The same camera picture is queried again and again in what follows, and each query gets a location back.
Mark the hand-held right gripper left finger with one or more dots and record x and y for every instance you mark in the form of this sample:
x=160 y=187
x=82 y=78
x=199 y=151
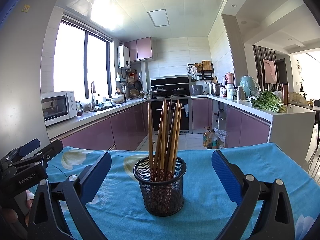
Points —
x=96 y=173

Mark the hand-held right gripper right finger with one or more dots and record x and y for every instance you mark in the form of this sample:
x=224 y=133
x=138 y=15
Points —
x=225 y=175

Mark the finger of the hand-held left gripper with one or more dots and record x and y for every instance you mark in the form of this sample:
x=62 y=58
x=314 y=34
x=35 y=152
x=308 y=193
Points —
x=30 y=146
x=53 y=148

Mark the black mesh utensil cup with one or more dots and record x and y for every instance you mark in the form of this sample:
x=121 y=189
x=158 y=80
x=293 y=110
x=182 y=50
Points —
x=142 y=192

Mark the bunch of wooden chopsticks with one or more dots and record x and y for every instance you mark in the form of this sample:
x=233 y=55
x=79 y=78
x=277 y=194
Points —
x=170 y=142

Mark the person's left hand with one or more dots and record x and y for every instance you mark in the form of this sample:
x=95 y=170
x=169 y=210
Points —
x=8 y=216

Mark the dark cooking oil bottle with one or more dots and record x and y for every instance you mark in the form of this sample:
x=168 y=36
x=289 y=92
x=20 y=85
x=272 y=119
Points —
x=213 y=140

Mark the blue floral tablecloth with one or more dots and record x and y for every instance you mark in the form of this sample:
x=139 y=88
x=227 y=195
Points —
x=120 y=205

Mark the yellow cooking oil bottle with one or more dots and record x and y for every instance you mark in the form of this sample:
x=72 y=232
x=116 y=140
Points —
x=207 y=138

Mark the white microwave oven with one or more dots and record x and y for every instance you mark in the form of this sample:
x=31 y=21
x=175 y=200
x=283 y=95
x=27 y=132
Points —
x=57 y=107

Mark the pink window-side base cabinets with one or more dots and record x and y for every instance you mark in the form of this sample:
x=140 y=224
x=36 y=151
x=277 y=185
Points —
x=100 y=132

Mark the pink peninsula base cabinets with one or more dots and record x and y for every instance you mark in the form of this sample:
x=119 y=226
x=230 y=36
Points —
x=250 y=130

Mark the steel kitchen sink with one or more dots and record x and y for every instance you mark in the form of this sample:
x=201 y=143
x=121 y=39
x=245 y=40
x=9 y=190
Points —
x=102 y=108

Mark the steel kitchen faucet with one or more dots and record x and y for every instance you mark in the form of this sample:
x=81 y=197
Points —
x=93 y=93

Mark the black integrated stove oven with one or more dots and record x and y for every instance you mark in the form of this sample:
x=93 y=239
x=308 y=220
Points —
x=185 y=115

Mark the white ceramic casserole pot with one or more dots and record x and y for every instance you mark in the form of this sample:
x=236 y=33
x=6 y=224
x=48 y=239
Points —
x=117 y=98

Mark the grey refrigerator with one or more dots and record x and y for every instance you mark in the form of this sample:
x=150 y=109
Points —
x=22 y=67

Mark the white canister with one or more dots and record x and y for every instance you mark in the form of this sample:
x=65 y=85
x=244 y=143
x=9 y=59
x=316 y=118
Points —
x=230 y=91

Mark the bunch of leafy greens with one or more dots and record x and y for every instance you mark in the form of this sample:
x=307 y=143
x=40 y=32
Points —
x=267 y=101

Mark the stainless steel stock pot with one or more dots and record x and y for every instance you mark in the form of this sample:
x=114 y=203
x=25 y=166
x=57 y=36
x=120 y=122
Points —
x=216 y=89

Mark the grey rice cooker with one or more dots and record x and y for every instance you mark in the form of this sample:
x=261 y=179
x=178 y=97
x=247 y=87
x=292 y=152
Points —
x=196 y=90

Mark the large kitchen window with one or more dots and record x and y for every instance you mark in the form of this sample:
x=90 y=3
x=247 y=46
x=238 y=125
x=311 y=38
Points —
x=72 y=60

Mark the black pot with glass lid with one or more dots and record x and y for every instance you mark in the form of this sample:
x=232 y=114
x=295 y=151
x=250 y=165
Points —
x=159 y=91
x=179 y=91

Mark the pink electric kettle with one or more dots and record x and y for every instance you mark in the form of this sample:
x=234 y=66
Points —
x=230 y=78

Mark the hanging black frying pan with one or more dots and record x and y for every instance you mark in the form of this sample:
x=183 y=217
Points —
x=138 y=85

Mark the brown travel tumbler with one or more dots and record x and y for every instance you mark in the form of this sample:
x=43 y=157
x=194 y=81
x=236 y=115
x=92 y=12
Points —
x=284 y=93

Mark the wooden cutting board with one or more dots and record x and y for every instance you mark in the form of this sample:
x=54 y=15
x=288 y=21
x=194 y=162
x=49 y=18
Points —
x=206 y=65

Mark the square ceiling light panel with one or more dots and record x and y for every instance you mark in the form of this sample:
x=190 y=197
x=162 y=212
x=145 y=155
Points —
x=158 y=18

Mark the black wall storage rack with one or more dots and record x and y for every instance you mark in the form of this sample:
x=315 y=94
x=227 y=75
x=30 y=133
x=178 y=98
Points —
x=206 y=75

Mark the pink framed wall picture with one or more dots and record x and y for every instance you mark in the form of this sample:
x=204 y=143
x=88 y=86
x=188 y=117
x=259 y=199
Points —
x=269 y=71

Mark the white wall water heater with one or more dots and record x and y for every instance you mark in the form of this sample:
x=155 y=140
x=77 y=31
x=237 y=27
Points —
x=124 y=57

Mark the pink upper wall cabinet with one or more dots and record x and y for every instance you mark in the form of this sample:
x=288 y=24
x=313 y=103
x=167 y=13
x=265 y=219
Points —
x=140 y=49

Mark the round wall ornament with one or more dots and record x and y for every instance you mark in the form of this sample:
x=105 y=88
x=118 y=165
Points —
x=299 y=66

